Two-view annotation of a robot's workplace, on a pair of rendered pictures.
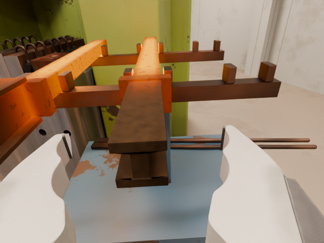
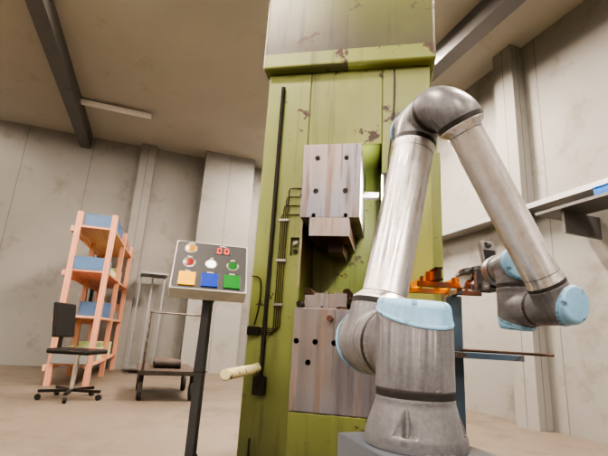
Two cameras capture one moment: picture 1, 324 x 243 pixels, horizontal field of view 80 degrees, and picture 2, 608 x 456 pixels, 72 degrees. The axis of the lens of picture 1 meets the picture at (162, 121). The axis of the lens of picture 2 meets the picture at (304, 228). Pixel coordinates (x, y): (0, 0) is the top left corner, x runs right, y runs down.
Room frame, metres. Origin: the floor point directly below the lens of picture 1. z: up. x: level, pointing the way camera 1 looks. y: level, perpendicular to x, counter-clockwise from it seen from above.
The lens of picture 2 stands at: (-1.38, 0.52, 0.78)
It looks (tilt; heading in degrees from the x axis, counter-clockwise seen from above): 15 degrees up; 4
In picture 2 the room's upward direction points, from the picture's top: 3 degrees clockwise
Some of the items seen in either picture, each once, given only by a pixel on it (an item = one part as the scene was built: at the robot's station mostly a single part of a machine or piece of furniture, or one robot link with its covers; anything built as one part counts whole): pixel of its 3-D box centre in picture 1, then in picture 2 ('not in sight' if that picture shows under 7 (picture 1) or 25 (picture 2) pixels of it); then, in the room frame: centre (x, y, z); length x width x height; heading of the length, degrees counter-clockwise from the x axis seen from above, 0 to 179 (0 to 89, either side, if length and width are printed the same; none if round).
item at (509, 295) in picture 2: not in sight; (518, 307); (-0.22, 0.00, 0.89); 0.12 x 0.09 x 0.12; 19
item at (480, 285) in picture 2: not in sight; (488, 277); (-0.04, 0.01, 1.00); 0.12 x 0.08 x 0.09; 1
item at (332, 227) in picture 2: not in sight; (334, 236); (0.83, 0.49, 1.32); 0.42 x 0.20 x 0.10; 172
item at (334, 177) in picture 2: not in sight; (343, 193); (0.82, 0.45, 1.56); 0.42 x 0.39 x 0.40; 172
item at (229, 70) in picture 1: (221, 55); not in sight; (0.34, -0.10, 1.02); 0.23 x 0.06 x 0.02; 1
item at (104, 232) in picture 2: not in sight; (97, 298); (5.33, 4.23, 1.20); 2.60 x 0.70 x 2.40; 23
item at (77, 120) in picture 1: (69, 112); (339, 357); (0.83, 0.43, 0.69); 0.56 x 0.38 x 0.45; 172
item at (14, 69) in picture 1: (37, 54); (331, 304); (0.83, 0.49, 0.96); 0.42 x 0.20 x 0.09; 172
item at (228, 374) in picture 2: not in sight; (242, 371); (0.58, 0.87, 0.62); 0.44 x 0.05 x 0.05; 172
